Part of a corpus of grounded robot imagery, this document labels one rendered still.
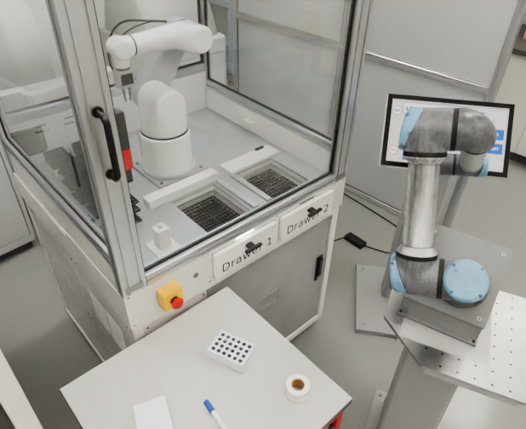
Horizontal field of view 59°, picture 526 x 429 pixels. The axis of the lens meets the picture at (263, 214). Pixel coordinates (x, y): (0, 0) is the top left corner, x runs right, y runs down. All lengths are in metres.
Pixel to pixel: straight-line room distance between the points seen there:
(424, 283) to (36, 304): 2.14
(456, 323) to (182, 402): 0.88
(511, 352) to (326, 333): 1.09
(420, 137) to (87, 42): 0.84
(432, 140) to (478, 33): 1.53
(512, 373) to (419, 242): 0.53
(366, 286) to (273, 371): 1.40
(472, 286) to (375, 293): 1.40
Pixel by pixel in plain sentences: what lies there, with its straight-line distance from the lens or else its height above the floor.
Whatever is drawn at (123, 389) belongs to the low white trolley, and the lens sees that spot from 1.49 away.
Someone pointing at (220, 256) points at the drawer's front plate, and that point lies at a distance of 1.57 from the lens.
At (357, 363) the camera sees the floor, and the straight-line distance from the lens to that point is 2.47.
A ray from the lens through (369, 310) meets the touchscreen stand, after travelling 2.65.
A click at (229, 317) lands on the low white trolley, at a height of 0.76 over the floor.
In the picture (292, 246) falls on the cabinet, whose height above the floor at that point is 0.71.
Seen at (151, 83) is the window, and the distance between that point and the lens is 1.18.
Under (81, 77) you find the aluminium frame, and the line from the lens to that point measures 1.08.
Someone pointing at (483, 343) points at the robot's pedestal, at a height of 0.76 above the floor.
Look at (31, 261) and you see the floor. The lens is 3.17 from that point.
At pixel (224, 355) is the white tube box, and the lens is 1.46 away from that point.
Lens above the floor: 1.99
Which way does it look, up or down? 38 degrees down
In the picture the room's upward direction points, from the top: 2 degrees clockwise
